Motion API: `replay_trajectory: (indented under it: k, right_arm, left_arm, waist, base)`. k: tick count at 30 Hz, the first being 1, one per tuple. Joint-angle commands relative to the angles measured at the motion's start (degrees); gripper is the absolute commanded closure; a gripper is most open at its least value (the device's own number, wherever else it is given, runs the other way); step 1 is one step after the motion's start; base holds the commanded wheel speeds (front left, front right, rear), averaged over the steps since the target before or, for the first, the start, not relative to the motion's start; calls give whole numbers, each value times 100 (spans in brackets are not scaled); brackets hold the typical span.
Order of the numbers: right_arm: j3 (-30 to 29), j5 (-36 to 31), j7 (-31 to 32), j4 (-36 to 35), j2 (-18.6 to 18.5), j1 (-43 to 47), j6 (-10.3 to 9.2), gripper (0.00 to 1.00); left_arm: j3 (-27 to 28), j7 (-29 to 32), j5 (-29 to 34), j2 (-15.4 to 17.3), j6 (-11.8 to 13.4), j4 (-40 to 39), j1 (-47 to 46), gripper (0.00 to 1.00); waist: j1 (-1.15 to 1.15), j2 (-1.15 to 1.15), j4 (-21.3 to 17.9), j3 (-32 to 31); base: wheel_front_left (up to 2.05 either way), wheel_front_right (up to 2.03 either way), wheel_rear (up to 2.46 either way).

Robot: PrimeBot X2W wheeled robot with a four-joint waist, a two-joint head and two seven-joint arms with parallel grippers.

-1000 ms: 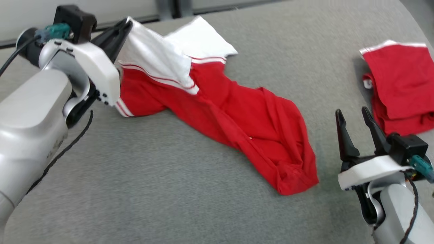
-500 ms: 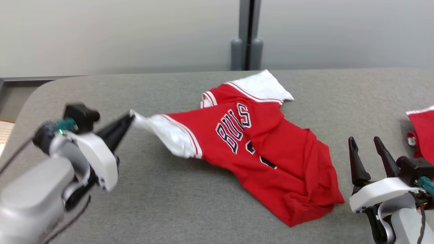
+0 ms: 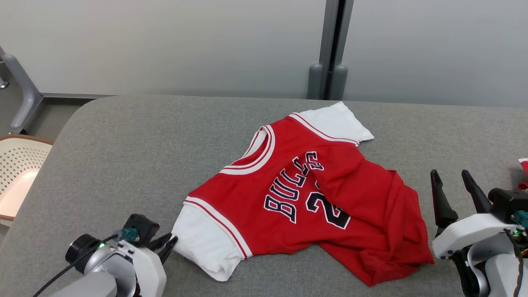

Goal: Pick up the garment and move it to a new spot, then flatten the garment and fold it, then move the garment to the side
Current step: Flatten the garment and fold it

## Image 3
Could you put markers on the grey partition post with feet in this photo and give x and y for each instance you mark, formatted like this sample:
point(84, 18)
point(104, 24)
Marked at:
point(315, 82)

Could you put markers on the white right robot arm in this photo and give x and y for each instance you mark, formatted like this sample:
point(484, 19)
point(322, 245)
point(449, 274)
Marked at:
point(501, 276)

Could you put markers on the thin metal leg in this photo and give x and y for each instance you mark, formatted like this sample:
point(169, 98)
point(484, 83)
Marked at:
point(2, 83)

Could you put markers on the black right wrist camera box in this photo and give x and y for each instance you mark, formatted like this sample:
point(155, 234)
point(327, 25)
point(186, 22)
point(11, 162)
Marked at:
point(507, 202)

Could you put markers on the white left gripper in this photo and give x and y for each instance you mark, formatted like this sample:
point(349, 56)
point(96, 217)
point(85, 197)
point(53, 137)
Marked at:
point(148, 272)

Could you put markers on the cream perforated laundry basket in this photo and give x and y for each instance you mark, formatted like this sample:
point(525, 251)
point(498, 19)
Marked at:
point(20, 173)

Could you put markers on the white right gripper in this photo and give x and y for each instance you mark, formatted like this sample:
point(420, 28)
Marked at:
point(466, 233)

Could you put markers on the grey curved frame leg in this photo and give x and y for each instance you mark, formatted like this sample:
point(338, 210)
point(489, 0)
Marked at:
point(27, 103)

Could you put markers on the red shorts with white trim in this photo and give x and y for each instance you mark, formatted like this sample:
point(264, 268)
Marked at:
point(524, 169)

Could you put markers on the red Bulls jersey white sleeves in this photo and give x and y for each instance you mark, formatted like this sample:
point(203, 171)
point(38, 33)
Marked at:
point(371, 214)

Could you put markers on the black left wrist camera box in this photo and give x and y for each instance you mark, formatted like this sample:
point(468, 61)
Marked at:
point(142, 229)

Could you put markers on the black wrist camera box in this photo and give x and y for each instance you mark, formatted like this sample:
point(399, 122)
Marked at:
point(142, 229)
point(507, 202)

